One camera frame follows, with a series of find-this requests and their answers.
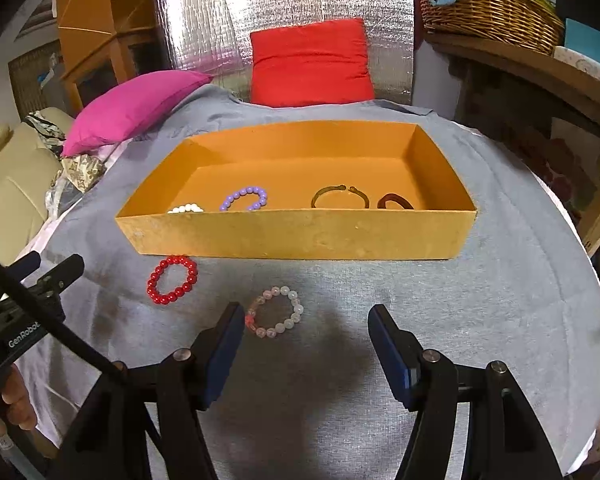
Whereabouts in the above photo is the striped scarf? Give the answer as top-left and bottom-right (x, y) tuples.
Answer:
(22, 112), (69, 157)

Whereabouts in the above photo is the pale pink sheet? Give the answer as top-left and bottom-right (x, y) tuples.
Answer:
(17, 137), (133, 283)

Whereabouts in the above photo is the person's left hand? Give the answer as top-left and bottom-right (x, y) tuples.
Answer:
(0, 363), (39, 450)

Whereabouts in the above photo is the wooden side table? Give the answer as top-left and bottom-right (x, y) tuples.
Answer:
(422, 32), (600, 257)

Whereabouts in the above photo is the white patterned box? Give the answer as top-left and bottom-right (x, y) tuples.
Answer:
(552, 46), (600, 84)

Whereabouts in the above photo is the purple bead bracelet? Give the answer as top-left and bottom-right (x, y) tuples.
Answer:
(219, 186), (270, 213)

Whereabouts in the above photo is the grey cloth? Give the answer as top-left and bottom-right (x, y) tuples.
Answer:
(15, 84), (600, 480)

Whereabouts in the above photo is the black cable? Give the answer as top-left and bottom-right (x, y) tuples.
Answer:
(0, 246), (133, 388)

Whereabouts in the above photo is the red bead bracelet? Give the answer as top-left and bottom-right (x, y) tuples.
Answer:
(147, 255), (200, 307)

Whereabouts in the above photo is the clear plastic bag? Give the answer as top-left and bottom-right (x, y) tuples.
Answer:
(43, 179), (82, 219)

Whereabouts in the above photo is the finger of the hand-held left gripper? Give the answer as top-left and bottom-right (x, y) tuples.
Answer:
(11, 252), (42, 279)
(30, 253), (85, 311)

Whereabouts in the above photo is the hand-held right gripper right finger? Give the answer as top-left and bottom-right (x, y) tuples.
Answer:
(367, 303), (563, 480)

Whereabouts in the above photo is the brown patterned pouch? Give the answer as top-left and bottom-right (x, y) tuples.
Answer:
(60, 152), (107, 194)

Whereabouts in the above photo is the orange cardboard box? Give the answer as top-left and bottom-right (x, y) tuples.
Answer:
(115, 120), (479, 261)

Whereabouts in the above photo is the blue box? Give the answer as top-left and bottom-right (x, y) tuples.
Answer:
(563, 17), (600, 81)

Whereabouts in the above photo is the red pillow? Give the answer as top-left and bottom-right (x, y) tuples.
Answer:
(249, 17), (377, 109)

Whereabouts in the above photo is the wicker basket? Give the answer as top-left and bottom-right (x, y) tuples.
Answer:
(412, 0), (566, 57)

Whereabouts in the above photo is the magenta pillow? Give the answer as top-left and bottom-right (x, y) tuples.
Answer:
(61, 70), (214, 159)

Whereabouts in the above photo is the beige leather sofa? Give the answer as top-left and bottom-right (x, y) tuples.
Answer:
(0, 106), (77, 267)

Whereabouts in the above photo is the orange wooden cabinet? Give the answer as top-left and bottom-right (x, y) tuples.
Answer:
(55, 0), (169, 112)

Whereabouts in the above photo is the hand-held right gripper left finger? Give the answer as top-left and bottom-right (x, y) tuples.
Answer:
(62, 301), (246, 480)

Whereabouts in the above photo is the dark bangle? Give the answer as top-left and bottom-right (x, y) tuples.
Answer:
(311, 184), (372, 210)

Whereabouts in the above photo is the dark red hair tie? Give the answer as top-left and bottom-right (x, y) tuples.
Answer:
(377, 192), (416, 212)

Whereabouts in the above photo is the white and pink bead bracelet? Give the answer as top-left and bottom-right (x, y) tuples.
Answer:
(244, 285), (305, 340)

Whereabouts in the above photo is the silver foil panel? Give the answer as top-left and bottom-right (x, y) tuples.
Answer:
(154, 0), (416, 107)

